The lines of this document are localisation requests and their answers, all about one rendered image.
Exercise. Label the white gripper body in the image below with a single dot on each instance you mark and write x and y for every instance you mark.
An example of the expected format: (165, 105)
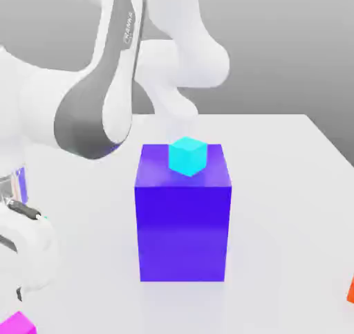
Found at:
(30, 253)

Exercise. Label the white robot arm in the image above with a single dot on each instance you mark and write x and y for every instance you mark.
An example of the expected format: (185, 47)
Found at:
(83, 90)

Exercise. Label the small magenta cube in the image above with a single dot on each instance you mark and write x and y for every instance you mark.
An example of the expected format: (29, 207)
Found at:
(16, 324)

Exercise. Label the small cyan cube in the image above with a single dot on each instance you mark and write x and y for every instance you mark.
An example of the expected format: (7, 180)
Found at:
(188, 157)

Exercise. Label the small orange cube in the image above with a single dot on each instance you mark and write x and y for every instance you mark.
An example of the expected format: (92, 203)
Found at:
(351, 291)

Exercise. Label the large blue box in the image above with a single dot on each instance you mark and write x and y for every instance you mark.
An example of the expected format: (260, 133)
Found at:
(182, 234)

